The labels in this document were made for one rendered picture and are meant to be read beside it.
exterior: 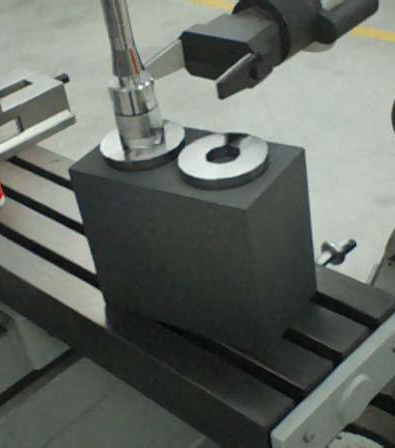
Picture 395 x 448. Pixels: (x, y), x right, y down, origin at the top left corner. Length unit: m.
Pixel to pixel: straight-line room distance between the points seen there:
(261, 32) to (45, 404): 0.63
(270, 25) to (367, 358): 0.37
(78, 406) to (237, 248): 0.58
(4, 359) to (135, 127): 0.46
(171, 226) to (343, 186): 2.11
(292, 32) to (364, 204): 1.87
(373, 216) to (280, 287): 1.91
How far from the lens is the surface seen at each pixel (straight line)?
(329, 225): 2.72
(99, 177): 0.85
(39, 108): 1.37
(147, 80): 0.83
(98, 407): 1.34
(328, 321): 0.90
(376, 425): 1.30
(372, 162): 3.03
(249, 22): 0.96
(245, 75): 0.89
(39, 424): 1.26
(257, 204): 0.77
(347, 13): 1.02
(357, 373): 0.87
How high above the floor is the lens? 1.57
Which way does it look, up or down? 34 degrees down
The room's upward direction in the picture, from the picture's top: 10 degrees counter-clockwise
